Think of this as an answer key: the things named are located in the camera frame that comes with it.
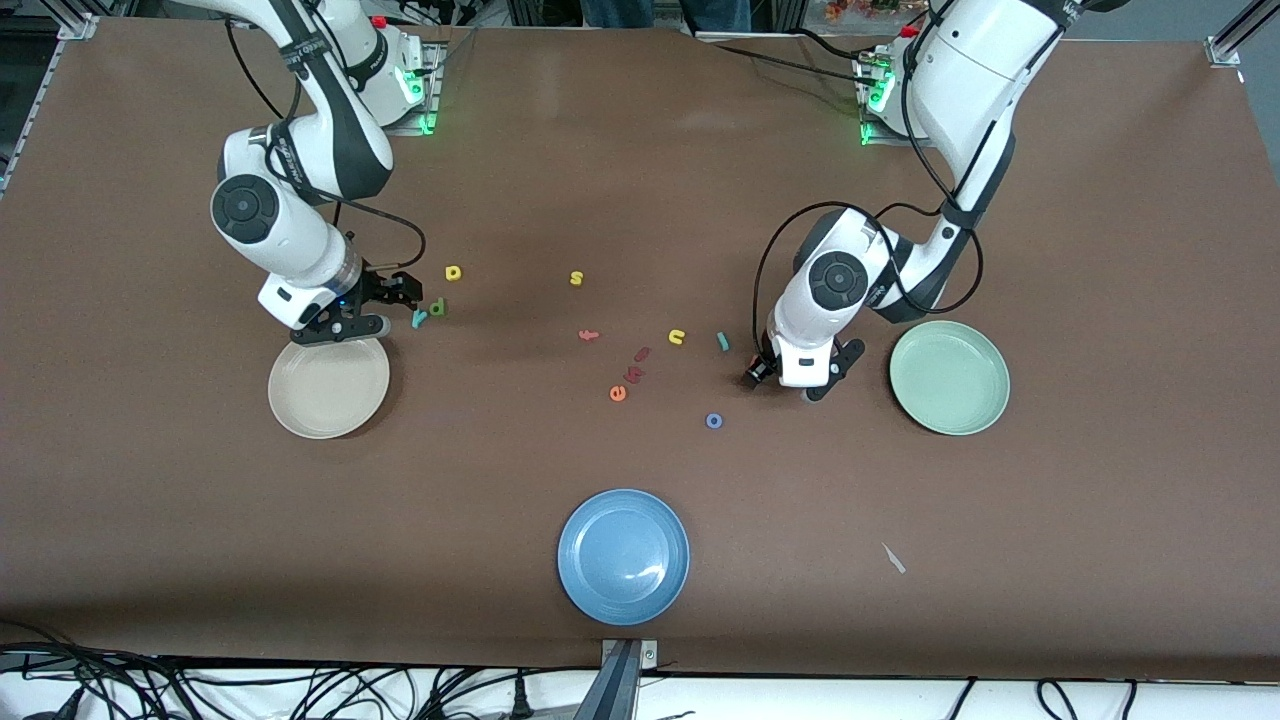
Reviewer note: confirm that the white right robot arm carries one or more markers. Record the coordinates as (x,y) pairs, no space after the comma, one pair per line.
(300,240)

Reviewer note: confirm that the orange floral object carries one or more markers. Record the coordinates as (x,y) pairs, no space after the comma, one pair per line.
(860,10)

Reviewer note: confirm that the blue round plate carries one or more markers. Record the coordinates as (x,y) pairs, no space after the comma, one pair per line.
(620,560)

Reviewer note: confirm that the pale green round plate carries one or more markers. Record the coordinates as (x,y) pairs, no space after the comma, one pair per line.
(950,395)

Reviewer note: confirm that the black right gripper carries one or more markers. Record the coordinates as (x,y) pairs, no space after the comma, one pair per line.
(378,287)

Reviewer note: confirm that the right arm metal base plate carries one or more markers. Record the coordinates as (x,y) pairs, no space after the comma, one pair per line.
(400,130)

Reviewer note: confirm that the beige round plate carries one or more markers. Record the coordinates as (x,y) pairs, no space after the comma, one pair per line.
(320,400)

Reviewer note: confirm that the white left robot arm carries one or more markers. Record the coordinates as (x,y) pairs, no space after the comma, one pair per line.
(960,80)

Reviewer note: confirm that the brown paper table cover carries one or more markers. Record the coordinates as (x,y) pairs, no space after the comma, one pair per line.
(640,200)

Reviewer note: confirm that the aluminium frame rail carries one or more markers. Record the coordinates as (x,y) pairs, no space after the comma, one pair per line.
(1222,50)
(75,28)

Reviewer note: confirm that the small white paper scrap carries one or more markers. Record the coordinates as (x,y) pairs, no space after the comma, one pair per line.
(894,559)

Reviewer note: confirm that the person in blue jeans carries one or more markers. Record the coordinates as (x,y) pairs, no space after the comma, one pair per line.
(615,12)

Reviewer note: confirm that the grey metal camera bracket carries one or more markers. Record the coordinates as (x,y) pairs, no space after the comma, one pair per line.
(622,680)

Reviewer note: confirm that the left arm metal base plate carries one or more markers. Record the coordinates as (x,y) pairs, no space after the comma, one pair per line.
(870,135)

